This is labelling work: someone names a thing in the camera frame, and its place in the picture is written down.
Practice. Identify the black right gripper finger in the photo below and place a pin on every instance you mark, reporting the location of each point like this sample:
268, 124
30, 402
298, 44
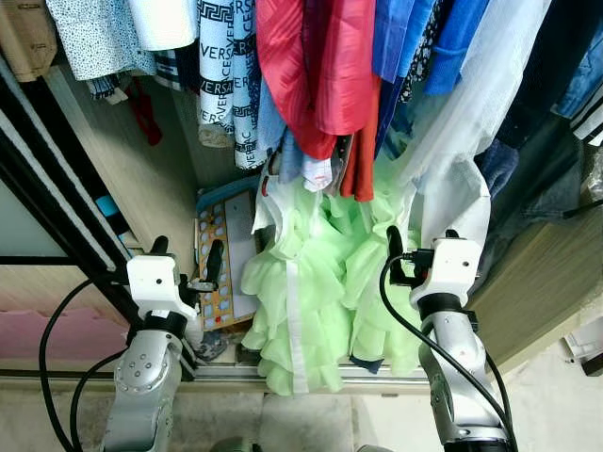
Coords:
451, 235
395, 250

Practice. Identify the blue denim garment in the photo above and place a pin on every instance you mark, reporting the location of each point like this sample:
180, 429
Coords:
584, 80

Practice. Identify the rust orange garment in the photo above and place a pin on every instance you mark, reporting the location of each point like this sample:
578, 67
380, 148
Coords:
363, 160

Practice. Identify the wooden wardrobe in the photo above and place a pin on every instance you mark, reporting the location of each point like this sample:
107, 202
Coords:
537, 292

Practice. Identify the white black lettered garment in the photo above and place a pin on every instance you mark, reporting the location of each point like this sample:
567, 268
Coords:
221, 75

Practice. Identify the white sheer garment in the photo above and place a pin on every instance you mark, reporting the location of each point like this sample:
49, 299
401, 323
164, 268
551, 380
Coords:
471, 122

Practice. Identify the white speckled shirt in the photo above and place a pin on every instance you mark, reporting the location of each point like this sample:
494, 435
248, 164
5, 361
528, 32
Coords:
89, 38

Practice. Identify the dark navy garment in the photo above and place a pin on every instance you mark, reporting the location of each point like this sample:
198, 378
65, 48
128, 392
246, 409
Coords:
546, 56

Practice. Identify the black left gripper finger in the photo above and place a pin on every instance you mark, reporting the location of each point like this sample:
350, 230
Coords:
159, 247
215, 264

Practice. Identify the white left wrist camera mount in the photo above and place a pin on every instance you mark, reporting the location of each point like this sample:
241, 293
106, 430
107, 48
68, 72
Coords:
151, 278

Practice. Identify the light blue garment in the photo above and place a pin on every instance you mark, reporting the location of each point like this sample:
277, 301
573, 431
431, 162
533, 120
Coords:
278, 132

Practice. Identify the black white striped garment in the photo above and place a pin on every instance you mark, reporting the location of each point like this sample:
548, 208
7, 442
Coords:
589, 118

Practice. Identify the bright blue garment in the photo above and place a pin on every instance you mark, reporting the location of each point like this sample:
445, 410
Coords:
457, 42

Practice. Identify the plain white garment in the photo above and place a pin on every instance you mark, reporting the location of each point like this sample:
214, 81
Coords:
165, 24

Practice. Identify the black dotted garment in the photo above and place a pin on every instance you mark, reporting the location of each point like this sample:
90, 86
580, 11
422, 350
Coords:
426, 47

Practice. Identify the beige garment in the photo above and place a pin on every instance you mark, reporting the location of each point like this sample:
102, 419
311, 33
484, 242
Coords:
24, 38

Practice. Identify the silver left robot leg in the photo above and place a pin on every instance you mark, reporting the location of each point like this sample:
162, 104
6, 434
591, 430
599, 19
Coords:
234, 445

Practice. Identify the black sliding door frame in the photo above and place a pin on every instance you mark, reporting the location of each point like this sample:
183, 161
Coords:
57, 179

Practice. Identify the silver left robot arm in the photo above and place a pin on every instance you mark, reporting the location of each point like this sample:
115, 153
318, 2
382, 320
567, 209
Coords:
141, 377

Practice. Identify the pink foam board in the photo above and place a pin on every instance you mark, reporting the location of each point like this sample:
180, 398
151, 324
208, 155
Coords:
57, 334

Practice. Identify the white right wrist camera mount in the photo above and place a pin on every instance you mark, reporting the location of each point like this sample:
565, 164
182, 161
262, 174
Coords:
452, 264

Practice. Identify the dark checked garment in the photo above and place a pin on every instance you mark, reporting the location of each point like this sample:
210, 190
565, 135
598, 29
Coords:
177, 71

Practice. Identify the white pink patterned sleeve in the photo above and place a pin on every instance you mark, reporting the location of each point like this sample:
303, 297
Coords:
317, 174

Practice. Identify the red garment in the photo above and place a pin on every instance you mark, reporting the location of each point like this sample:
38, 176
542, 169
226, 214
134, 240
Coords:
311, 66

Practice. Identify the blue striped shirt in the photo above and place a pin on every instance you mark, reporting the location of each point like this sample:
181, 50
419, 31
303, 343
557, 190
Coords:
391, 38

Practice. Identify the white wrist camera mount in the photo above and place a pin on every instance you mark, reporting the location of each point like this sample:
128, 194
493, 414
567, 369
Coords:
151, 278
452, 264

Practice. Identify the dark grey trousers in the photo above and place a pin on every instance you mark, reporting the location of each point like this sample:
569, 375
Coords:
537, 188

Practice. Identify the white box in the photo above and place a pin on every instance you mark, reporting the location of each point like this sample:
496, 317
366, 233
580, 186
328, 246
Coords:
586, 344

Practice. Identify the pale green ruffled dress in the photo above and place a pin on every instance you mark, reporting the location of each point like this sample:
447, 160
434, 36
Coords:
320, 282

